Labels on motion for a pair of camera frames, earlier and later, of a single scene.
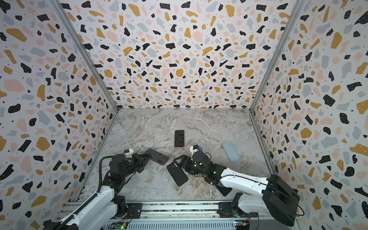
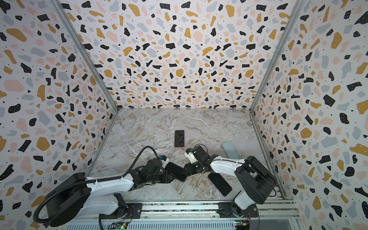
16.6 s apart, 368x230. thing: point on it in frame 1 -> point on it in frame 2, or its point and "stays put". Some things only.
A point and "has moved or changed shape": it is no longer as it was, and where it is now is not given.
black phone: (179, 138) stays put
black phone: (177, 174) has moved or changed shape
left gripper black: (140, 162) -> (166, 178)
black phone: (156, 156) has moved or changed shape
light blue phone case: (231, 151) stays put
